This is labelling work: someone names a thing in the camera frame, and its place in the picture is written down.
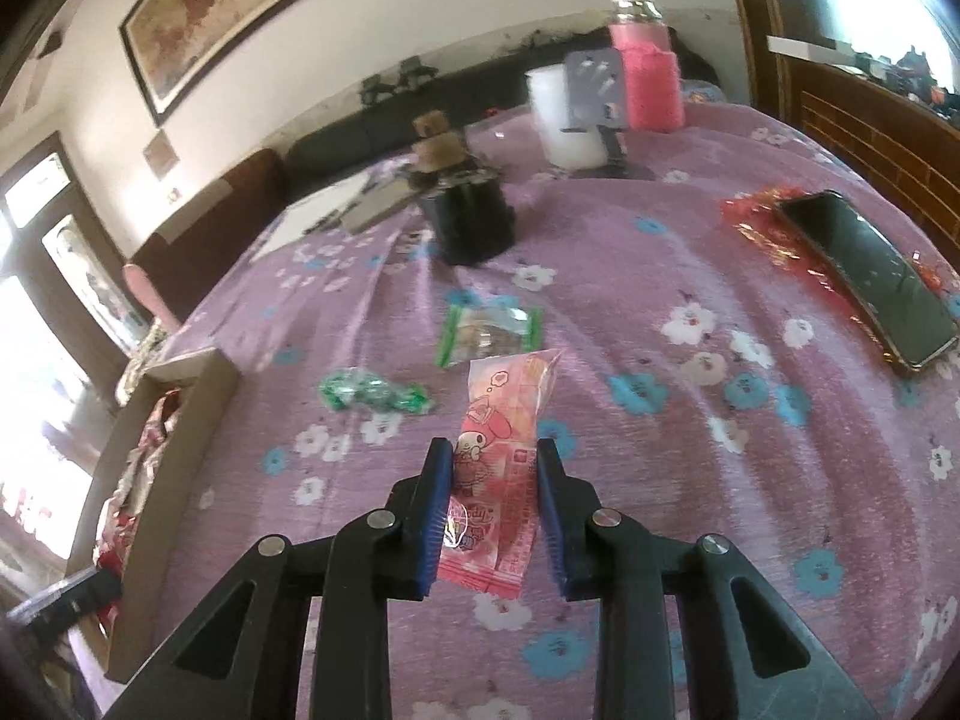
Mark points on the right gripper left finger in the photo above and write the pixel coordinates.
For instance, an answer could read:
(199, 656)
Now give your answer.
(238, 654)

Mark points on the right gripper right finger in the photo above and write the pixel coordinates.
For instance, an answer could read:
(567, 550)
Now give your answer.
(747, 653)

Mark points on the red cartoon snack packet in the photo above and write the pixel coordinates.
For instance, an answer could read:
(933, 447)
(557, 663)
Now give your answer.
(120, 515)

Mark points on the pink cartoon snack packet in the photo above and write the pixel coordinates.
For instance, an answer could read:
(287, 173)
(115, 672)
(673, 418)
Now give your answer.
(493, 513)

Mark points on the green twisted candy packet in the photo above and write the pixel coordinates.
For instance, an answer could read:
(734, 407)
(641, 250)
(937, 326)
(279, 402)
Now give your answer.
(345, 389)

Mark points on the green clear snack packet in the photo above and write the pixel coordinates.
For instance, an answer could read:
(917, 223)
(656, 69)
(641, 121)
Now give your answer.
(486, 332)

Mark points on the shallow cardboard box tray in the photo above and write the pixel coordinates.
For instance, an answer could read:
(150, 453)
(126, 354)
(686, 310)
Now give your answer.
(208, 381)

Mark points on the purple floral tablecloth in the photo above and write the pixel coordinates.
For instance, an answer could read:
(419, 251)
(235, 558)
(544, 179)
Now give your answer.
(700, 388)

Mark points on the black smartphone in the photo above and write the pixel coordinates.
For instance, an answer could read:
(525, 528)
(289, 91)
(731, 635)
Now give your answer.
(905, 313)

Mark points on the wooden glass door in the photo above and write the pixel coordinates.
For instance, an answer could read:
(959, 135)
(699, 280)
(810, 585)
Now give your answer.
(69, 266)

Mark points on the brown pink armchair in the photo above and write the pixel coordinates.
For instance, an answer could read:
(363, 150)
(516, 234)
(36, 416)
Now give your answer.
(191, 251)

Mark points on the white paper sheet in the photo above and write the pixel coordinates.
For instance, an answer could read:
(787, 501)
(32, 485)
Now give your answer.
(308, 213)

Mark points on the red foil wrapper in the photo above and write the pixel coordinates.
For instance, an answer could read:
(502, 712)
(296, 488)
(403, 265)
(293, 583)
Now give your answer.
(753, 216)

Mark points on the grey notebook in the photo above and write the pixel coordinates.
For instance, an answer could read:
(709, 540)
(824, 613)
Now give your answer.
(375, 206)

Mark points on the black jar near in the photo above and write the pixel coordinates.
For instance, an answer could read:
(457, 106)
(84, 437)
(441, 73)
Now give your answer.
(469, 216)

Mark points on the white cup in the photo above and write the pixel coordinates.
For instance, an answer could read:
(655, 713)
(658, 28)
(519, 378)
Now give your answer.
(564, 147)

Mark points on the wooden headboard cabinet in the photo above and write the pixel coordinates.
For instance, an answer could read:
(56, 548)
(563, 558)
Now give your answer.
(902, 149)

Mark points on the pink water bottle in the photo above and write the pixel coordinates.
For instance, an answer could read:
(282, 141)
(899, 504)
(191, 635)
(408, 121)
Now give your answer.
(653, 88)

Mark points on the black sofa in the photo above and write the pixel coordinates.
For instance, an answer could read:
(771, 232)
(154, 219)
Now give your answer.
(331, 152)

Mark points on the framed wall painting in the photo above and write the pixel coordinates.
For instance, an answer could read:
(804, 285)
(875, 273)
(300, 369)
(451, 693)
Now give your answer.
(171, 45)

